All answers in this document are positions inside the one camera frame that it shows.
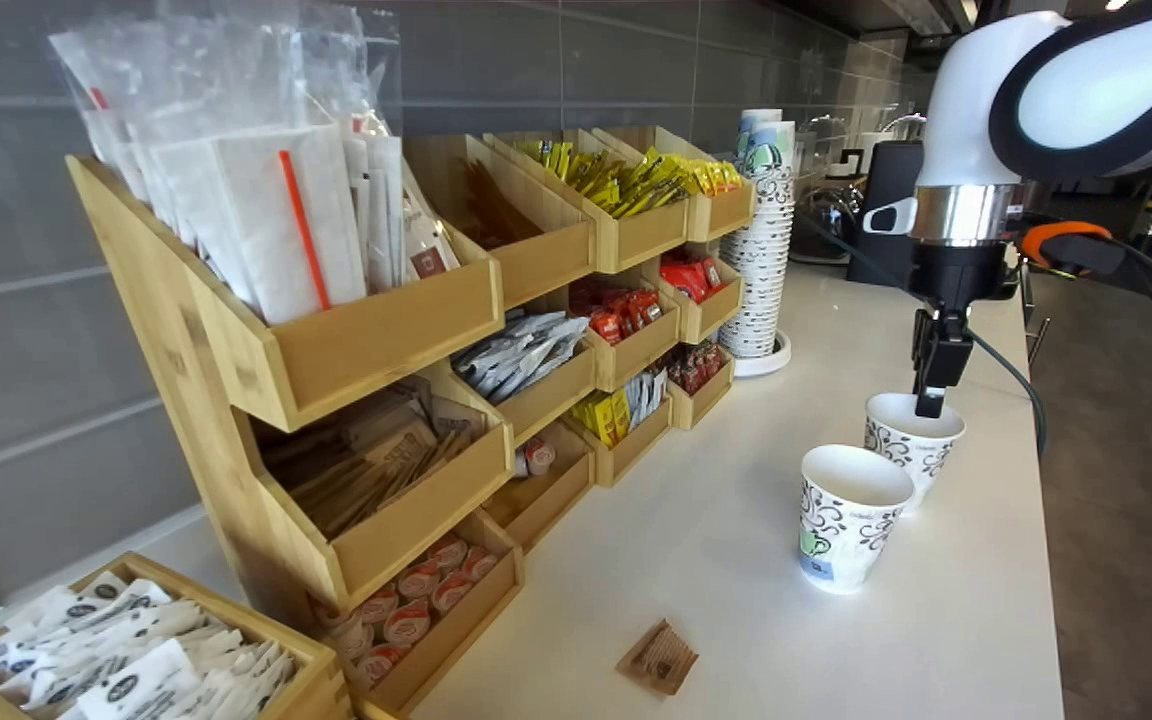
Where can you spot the bamboo wooden organizer rack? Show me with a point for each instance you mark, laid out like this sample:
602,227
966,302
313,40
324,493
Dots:
377,334

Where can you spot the bamboo wooden tray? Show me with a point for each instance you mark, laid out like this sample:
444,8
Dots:
319,688

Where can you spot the yellow green tea packets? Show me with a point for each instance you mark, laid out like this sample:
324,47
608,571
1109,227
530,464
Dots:
602,417

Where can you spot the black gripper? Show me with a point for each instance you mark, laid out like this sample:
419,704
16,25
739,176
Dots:
960,275

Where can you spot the patterned paper cup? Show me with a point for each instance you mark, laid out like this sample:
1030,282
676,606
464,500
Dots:
845,525
910,454

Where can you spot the clear bag of wrapped stirrers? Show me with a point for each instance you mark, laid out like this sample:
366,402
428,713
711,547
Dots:
388,215

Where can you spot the white blue packets bunch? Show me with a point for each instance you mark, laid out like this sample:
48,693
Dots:
523,352

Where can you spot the dark red packets bunch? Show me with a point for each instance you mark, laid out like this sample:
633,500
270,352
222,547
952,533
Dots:
699,367

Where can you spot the white round cup stack base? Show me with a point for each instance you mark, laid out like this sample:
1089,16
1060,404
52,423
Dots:
772,360

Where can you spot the clear bag with red straw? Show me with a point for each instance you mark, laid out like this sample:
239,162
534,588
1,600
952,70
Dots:
239,203

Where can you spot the white sugar packets pile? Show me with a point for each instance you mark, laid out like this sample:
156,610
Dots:
120,655

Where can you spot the small creamer cups pile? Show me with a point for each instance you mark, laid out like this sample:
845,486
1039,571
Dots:
409,606

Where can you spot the brown sugar packets bunch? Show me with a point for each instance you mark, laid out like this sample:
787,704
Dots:
363,461

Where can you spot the tall stack of paper cups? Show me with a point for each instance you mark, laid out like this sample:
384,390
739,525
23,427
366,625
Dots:
760,240

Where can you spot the black coffee machine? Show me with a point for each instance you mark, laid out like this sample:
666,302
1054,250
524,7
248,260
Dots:
885,173

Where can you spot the yellow sweetener packets bunch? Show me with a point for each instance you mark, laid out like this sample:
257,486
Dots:
622,187

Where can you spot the brown paper packet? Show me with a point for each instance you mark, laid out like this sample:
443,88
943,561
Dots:
656,657

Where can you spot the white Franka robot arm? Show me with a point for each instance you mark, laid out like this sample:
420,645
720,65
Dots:
1082,95

